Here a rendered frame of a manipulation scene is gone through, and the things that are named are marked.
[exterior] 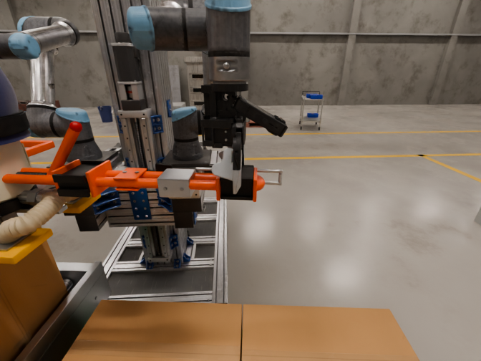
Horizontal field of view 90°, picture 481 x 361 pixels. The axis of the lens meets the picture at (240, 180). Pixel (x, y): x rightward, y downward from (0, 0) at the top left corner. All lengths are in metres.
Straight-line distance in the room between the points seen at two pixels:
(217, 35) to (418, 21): 13.47
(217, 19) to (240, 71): 0.08
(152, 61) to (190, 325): 1.15
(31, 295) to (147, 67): 1.02
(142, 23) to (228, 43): 0.18
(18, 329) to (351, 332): 1.14
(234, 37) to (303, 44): 11.24
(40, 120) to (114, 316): 0.88
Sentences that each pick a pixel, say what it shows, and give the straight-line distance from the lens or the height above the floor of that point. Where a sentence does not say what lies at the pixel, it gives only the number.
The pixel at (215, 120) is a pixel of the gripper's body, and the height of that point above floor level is 1.34.
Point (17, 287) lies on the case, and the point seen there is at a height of 0.78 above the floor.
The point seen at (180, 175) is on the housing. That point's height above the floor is 1.22.
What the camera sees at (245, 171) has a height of 1.22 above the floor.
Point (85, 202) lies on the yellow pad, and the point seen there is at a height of 1.09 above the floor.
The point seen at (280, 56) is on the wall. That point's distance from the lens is 11.44.
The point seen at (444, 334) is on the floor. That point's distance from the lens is 2.08.
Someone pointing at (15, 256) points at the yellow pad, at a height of 1.09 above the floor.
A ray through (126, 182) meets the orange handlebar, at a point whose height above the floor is 1.20.
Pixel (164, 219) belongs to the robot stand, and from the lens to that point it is 1.33.
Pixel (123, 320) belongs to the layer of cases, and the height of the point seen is 0.54.
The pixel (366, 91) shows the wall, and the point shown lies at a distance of 12.88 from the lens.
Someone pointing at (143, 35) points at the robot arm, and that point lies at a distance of 0.56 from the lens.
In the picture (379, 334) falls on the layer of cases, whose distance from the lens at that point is 1.16.
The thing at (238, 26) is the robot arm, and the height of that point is 1.49.
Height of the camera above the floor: 1.42
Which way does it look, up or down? 24 degrees down
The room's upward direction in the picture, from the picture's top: straight up
